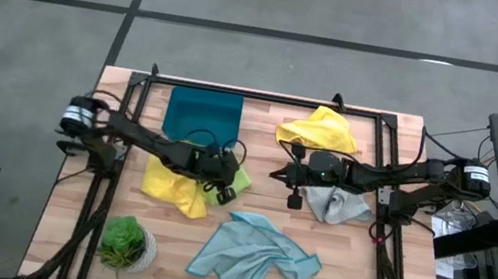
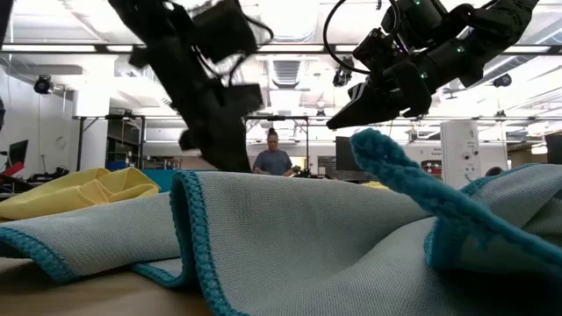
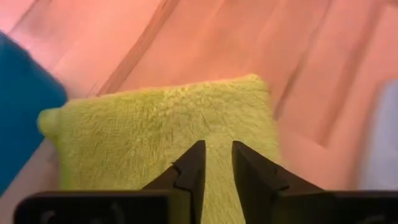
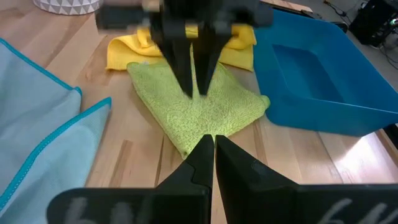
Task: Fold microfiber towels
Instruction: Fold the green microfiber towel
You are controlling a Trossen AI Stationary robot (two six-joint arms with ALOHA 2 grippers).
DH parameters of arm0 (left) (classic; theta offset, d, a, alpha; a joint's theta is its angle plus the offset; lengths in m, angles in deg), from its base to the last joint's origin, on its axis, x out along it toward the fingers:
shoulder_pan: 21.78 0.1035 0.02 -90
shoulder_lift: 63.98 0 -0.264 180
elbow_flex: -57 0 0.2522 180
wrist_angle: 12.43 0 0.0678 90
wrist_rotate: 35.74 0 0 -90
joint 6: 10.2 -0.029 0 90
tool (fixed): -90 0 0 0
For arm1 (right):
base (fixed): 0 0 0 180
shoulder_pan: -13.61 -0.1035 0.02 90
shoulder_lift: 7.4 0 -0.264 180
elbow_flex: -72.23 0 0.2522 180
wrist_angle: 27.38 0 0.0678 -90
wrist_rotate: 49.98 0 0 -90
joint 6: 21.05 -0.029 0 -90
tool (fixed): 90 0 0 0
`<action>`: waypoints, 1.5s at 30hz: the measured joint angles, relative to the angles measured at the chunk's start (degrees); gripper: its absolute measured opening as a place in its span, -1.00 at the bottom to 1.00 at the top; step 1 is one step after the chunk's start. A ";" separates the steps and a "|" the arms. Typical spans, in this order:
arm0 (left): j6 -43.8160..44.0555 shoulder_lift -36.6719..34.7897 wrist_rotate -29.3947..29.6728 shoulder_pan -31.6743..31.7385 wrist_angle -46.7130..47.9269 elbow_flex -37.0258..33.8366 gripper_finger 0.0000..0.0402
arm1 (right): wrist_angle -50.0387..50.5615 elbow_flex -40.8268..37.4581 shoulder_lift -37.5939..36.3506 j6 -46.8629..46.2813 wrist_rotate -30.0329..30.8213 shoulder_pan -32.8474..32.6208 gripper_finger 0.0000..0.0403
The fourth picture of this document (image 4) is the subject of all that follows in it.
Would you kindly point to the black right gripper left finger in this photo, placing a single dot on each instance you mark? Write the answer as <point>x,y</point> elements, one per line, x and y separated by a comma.
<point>186,199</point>

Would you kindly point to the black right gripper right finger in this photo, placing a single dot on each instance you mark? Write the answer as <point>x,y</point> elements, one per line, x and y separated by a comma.
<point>248,193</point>

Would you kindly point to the green microfiber towel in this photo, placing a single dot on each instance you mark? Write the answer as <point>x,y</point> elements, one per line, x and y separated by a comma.
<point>211,115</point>

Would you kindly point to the light blue teal-edged towel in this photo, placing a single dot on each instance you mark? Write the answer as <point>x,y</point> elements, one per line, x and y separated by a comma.
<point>37,124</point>

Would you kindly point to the black box with blue light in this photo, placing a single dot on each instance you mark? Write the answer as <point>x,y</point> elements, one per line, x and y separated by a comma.
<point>373,18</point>

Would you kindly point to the yellow microfiber towel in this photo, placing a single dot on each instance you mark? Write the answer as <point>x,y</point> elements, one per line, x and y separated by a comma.
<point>124,53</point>

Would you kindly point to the green plant in white pot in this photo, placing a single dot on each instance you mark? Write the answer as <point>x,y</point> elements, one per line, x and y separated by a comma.
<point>68,6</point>

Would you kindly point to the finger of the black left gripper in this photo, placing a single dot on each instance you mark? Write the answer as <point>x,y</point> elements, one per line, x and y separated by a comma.
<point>208,56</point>
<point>177,56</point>

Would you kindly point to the teal plastic bin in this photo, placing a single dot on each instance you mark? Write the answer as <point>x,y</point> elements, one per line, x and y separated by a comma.
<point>311,93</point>

